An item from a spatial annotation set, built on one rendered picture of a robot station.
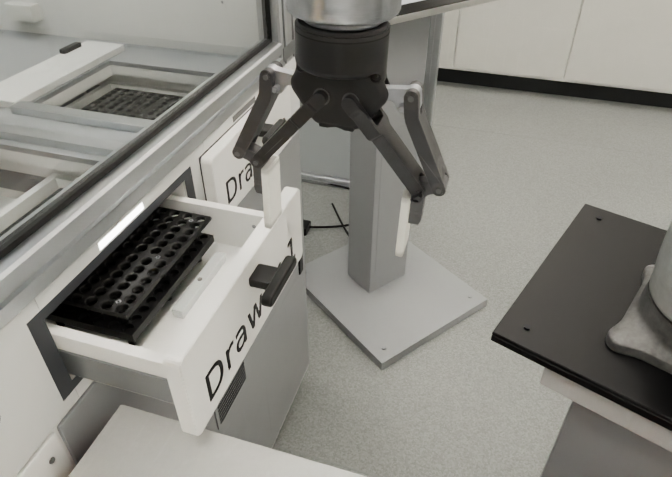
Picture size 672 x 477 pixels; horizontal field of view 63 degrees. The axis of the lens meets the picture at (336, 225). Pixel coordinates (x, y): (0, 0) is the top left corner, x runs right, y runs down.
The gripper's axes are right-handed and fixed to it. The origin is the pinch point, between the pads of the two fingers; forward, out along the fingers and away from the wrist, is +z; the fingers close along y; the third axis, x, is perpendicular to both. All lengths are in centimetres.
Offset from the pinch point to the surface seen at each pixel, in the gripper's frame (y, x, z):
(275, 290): 4.6, 5.1, 5.8
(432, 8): 4, -85, 1
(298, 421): 20, -38, 97
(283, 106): 21.7, -39.6, 7.8
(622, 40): -72, -280, 58
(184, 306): 16.3, 4.6, 12.4
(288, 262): 4.9, 0.8, 5.7
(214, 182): 21.7, -14.1, 8.1
